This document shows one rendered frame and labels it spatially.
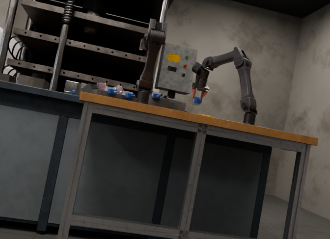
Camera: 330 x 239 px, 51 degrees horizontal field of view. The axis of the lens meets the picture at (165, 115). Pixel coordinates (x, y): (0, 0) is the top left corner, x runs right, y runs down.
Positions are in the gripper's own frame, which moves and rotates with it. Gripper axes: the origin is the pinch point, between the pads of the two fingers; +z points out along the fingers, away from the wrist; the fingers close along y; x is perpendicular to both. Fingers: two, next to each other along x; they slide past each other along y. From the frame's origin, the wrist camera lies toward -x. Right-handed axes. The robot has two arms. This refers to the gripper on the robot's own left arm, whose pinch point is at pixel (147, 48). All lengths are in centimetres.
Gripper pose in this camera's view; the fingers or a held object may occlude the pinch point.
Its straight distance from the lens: 224.9
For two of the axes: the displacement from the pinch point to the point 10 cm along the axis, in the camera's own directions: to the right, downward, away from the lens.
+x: -1.8, 9.8, -0.8
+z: -1.6, 0.5, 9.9
